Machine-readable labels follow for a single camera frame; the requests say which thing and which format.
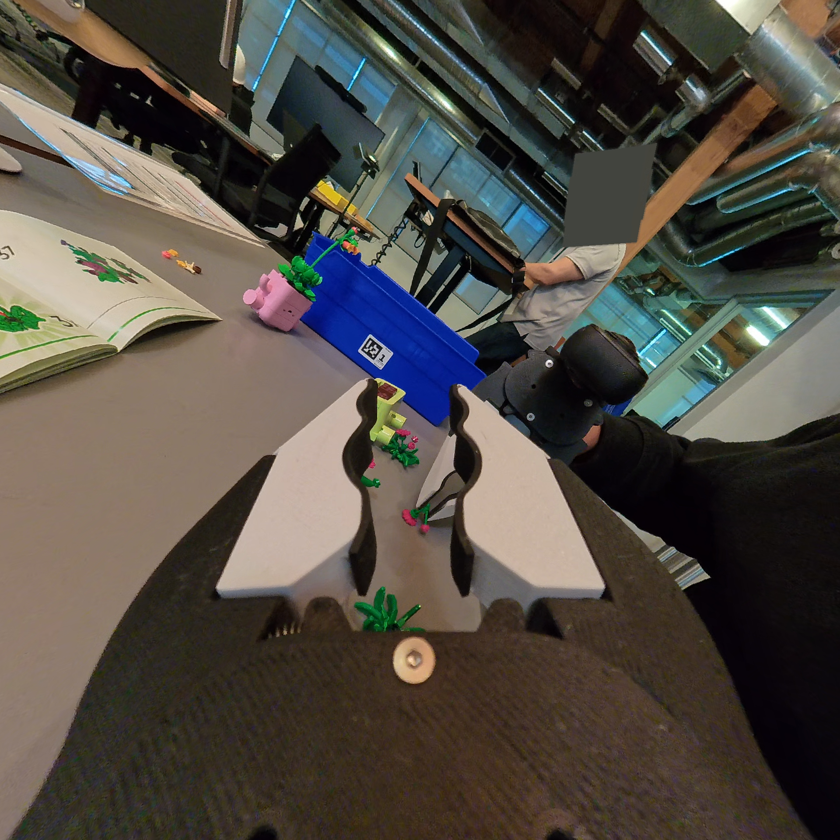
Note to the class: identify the laminated instruction sheet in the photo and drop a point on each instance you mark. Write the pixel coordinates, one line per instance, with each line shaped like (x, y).
(131, 170)

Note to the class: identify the black office chair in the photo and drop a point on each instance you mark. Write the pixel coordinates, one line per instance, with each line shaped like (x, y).
(295, 184)

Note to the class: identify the black divider panel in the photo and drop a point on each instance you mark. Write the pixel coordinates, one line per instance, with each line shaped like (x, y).
(164, 46)

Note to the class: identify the wooden post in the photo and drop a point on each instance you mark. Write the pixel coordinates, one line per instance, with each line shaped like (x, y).
(715, 144)

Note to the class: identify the white hard hat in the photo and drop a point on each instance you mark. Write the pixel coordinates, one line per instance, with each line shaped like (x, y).
(239, 65)

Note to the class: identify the green toy leaf piece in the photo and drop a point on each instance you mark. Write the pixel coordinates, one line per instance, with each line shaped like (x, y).
(387, 613)

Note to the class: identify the pink toy flower pot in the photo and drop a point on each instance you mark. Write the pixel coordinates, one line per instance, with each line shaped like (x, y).
(282, 305)

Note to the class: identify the camera tripod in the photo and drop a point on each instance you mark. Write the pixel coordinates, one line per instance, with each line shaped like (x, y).
(367, 170)

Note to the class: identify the yellow tray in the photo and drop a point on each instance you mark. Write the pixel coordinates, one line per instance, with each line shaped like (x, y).
(333, 192)

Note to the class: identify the computer monitor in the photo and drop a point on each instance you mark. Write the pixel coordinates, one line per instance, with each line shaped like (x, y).
(321, 118)

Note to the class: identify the toy instruction booklet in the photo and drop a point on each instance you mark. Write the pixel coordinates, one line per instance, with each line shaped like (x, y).
(98, 302)

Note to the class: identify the person's black jacket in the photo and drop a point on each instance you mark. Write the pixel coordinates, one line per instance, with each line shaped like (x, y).
(774, 689)

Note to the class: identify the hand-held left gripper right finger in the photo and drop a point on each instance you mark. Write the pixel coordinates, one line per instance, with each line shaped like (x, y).
(531, 525)

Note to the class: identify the wooden desk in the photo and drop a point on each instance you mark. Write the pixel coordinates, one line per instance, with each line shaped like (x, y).
(98, 56)

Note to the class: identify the black bag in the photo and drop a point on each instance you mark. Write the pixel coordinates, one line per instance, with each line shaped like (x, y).
(489, 229)

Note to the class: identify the person's right hand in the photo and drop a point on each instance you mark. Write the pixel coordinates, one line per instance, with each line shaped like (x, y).
(592, 438)

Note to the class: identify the green plant with pink flowers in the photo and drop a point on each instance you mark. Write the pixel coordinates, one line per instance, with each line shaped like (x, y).
(401, 449)

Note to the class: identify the tiny orange toy pieces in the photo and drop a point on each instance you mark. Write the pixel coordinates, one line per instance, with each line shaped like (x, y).
(184, 262)

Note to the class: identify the standing desk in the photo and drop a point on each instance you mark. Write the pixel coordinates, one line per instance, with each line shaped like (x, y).
(439, 203)

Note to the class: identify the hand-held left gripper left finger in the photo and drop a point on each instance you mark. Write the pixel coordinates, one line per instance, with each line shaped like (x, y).
(295, 525)

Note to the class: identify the blue storage bin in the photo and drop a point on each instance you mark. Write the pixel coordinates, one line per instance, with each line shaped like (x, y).
(367, 315)

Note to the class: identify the lime green toy pot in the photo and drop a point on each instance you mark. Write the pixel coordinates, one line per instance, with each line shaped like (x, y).
(386, 410)

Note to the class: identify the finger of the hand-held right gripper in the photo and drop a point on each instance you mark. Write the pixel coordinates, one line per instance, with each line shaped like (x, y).
(443, 476)

